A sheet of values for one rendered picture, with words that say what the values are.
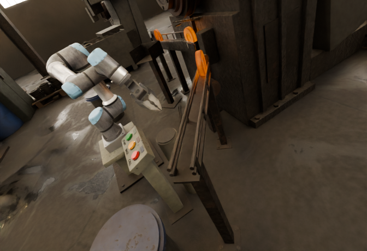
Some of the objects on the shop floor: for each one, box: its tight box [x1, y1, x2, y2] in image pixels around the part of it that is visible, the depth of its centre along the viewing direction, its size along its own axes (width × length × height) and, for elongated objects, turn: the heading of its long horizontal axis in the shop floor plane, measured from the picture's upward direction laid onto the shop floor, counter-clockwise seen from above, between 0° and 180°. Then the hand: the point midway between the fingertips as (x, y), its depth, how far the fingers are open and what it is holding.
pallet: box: [28, 69, 79, 110], centre depth 407 cm, size 120×81×44 cm
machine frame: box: [169, 0, 319, 129], centre depth 142 cm, size 73×108×176 cm
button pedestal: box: [121, 125, 193, 225], centre depth 99 cm, size 16×24×62 cm, turn 50°
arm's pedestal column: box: [113, 138, 164, 194], centre depth 151 cm, size 40×40×26 cm
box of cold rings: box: [81, 29, 138, 84], centre depth 368 cm, size 103×83×79 cm
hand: (159, 109), depth 82 cm, fingers closed
